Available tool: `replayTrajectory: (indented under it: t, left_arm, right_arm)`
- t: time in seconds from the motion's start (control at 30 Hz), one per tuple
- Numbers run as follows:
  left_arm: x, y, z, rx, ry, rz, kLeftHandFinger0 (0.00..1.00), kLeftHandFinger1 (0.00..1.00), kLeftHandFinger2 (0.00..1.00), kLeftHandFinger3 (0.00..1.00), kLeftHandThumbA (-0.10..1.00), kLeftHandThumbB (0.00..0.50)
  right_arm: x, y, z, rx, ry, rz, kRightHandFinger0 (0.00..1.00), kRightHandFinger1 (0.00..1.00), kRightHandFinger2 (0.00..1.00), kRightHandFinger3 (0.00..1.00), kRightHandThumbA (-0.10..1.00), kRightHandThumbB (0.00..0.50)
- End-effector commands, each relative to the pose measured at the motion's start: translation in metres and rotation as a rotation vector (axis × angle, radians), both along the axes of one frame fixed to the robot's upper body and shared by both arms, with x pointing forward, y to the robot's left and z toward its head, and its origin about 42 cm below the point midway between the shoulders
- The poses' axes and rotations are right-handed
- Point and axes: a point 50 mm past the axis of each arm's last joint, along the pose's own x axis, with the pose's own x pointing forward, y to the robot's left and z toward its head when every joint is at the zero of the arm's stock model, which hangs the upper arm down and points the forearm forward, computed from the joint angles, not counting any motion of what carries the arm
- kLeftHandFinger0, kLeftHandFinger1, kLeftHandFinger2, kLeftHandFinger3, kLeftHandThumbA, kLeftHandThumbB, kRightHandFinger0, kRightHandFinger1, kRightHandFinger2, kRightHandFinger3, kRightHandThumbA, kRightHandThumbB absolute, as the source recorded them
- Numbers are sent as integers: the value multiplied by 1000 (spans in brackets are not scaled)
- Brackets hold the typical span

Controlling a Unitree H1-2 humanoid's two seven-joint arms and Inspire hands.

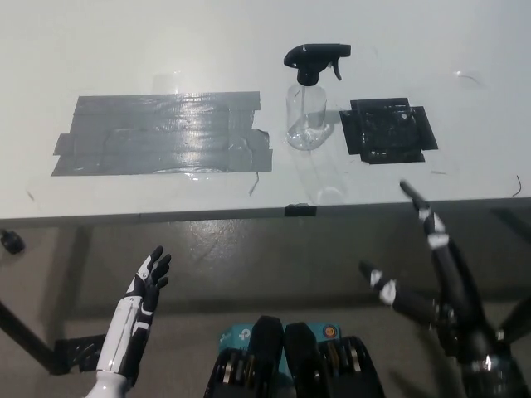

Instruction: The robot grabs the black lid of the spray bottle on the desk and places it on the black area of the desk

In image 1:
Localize clear plastic spray bottle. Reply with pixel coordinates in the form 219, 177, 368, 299
284, 80, 335, 151

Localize white and black left hand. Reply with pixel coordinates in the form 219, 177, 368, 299
95, 245, 173, 376

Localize grey duct tape patch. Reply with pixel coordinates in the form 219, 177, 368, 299
50, 90, 274, 177

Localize black tape patch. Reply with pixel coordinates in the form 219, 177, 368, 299
339, 96, 439, 164

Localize black and white right hand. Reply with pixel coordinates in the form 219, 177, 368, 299
358, 179, 505, 366

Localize black robot torso blocks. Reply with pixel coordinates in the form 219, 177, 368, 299
202, 314, 387, 398

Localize teal TP-Link box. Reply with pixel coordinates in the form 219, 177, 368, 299
217, 323, 342, 381

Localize black caster wheel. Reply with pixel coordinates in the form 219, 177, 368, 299
0, 229, 26, 254

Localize black spray trigger lid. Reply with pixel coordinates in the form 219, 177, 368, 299
283, 42, 353, 87

